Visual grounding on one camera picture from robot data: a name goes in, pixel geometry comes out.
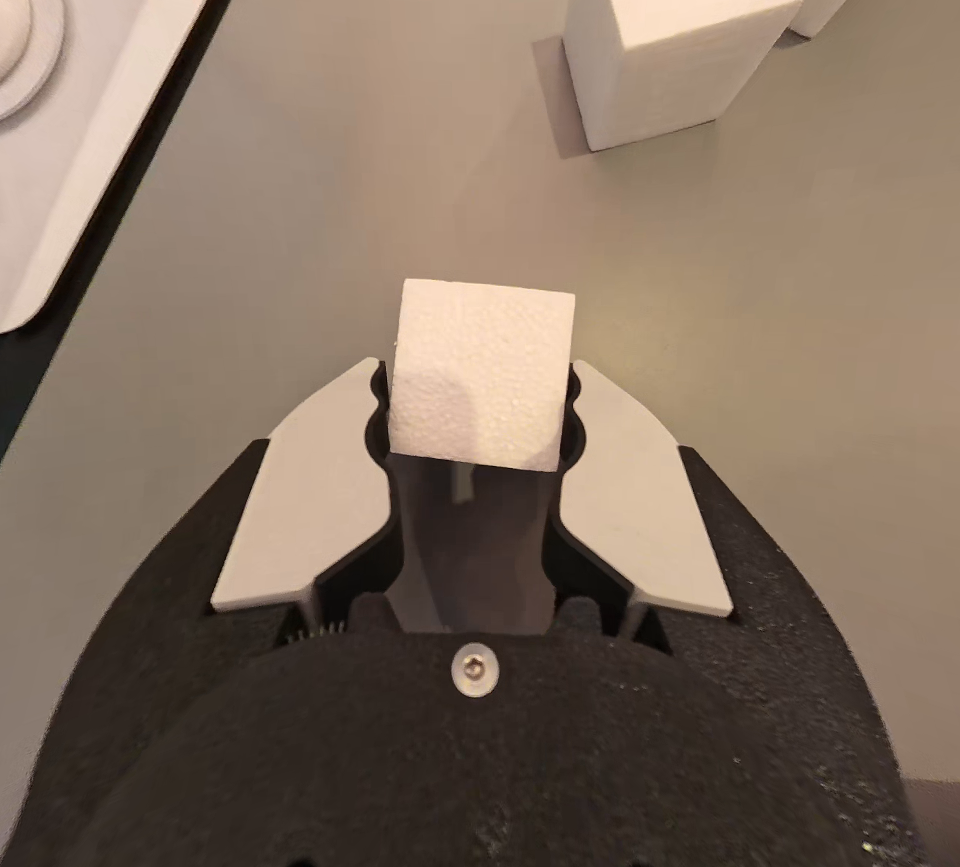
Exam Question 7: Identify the wooden board document stand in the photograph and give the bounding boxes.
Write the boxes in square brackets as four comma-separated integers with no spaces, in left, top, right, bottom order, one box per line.
[0,0,249,334]

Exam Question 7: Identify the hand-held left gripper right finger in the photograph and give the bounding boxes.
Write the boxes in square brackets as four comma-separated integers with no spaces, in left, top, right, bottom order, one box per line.
[543,359,735,634]

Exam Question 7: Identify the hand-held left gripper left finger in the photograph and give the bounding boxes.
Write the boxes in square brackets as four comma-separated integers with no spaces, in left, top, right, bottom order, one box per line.
[211,357,406,632]

